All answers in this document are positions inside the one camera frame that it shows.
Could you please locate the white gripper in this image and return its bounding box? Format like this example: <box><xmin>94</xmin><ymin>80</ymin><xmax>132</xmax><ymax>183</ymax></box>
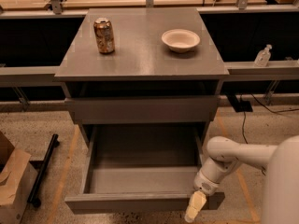
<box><xmin>184</xmin><ymin>170</ymin><xmax>220</xmax><ymax>223</ymax></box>

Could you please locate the grey drawer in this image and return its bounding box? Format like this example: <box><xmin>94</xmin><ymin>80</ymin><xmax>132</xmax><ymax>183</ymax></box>
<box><xmin>64</xmin><ymin>123</ymin><xmax>226</xmax><ymax>216</ymax></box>
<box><xmin>65</xmin><ymin>96</ymin><xmax>219</xmax><ymax>124</ymax></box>

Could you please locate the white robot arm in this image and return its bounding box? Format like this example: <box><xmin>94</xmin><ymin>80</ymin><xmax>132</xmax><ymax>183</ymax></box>
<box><xmin>185</xmin><ymin>135</ymin><xmax>299</xmax><ymax>224</ymax></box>

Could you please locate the grey top drawer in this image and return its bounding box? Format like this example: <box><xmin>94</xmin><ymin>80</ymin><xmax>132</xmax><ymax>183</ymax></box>
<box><xmin>65</xmin><ymin>96</ymin><xmax>219</xmax><ymax>124</ymax></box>

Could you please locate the grey drawer cabinet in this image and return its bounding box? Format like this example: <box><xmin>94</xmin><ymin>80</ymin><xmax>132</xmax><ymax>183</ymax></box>
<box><xmin>55</xmin><ymin>7</ymin><xmax>228</xmax><ymax>141</ymax></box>

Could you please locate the black floor socket box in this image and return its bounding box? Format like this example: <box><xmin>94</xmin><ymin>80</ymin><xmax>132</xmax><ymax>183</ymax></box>
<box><xmin>226</xmin><ymin>94</ymin><xmax>253</xmax><ymax>113</ymax></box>

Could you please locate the grey metal railing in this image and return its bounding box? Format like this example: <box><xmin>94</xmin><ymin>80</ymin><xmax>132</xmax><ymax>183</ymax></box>
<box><xmin>0</xmin><ymin>7</ymin><xmax>298</xmax><ymax>86</ymax></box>

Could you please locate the black metal bar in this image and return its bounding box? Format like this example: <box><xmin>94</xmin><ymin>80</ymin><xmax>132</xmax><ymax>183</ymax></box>
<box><xmin>27</xmin><ymin>133</ymin><xmax>60</xmax><ymax>208</ymax></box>

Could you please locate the clear sanitizer bottle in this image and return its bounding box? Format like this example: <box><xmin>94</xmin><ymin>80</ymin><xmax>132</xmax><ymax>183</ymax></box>
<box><xmin>254</xmin><ymin>44</ymin><xmax>272</xmax><ymax>67</ymax></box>

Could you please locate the white paper bowl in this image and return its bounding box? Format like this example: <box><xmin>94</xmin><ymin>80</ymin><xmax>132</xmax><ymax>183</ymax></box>
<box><xmin>162</xmin><ymin>29</ymin><xmax>200</xmax><ymax>53</ymax></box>

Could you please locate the cardboard box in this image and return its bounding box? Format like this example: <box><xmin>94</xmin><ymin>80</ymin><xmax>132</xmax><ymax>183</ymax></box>
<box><xmin>0</xmin><ymin>132</ymin><xmax>37</xmax><ymax>224</ymax></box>

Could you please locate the orange soda can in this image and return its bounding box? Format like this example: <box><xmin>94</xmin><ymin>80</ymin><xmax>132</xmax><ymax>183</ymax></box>
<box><xmin>93</xmin><ymin>18</ymin><xmax>115</xmax><ymax>54</ymax></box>

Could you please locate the black floor cable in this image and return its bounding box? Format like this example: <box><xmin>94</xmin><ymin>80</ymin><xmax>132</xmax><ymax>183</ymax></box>
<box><xmin>241</xmin><ymin>93</ymin><xmax>299</xmax><ymax>145</ymax></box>

